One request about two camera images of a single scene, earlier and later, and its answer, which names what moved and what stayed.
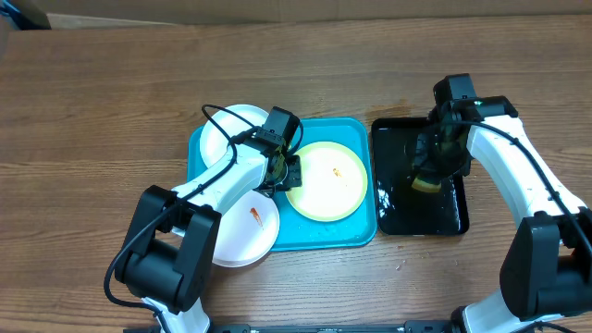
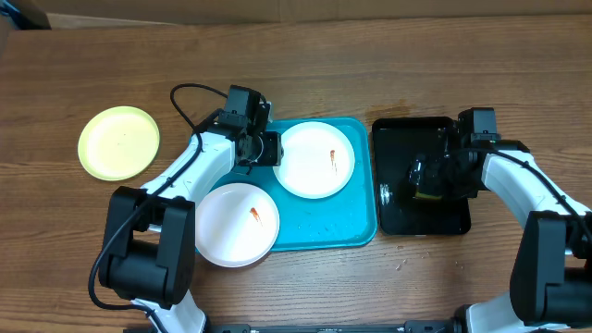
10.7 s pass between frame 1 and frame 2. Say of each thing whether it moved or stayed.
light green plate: moved
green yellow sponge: moved
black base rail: stayed
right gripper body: moved
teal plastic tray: stayed
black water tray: stayed
